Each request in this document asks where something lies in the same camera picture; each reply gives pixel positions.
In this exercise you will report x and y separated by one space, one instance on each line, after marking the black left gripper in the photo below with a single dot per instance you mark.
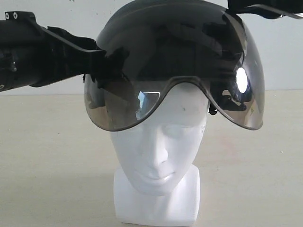
36 56

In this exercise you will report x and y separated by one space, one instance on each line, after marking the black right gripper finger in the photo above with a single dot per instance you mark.
269 9

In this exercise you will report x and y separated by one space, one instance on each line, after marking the black helmet with tinted visor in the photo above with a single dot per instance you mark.
152 45

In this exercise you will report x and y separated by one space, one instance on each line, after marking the white mannequin head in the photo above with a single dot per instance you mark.
157 183

